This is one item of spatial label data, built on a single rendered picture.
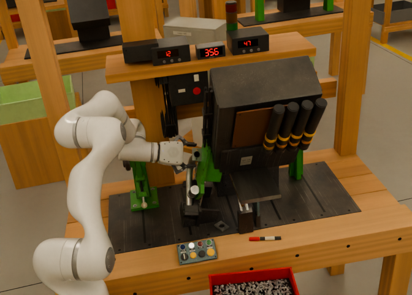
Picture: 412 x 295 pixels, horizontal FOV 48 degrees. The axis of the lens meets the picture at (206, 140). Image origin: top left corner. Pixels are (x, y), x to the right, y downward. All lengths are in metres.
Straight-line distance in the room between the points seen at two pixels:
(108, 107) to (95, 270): 0.54
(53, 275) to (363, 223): 1.26
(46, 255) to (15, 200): 2.78
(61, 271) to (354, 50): 1.59
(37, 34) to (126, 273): 1.02
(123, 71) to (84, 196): 0.71
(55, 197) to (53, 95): 2.01
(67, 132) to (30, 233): 2.32
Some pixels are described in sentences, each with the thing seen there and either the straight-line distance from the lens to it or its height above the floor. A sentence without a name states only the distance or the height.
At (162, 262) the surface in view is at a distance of 1.90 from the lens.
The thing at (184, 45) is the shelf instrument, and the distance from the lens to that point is 1.94.
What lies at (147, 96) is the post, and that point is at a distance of 2.10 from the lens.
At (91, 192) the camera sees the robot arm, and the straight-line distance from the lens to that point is 1.41.
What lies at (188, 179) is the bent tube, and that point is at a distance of 2.04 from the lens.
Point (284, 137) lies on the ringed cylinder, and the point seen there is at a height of 1.38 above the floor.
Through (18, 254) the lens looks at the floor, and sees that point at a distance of 3.60.
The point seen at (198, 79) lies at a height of 1.46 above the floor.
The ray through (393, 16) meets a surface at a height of 0.35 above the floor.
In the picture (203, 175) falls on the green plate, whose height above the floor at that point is 1.15.
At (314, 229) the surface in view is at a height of 0.90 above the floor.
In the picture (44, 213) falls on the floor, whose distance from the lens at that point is 3.90.
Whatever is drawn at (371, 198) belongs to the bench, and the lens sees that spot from 2.25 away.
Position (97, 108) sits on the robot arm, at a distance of 1.55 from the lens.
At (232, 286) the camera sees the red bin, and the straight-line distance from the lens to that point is 1.80.
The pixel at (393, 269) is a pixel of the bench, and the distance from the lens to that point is 2.25.
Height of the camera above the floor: 2.21
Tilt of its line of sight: 30 degrees down
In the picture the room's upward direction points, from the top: 5 degrees counter-clockwise
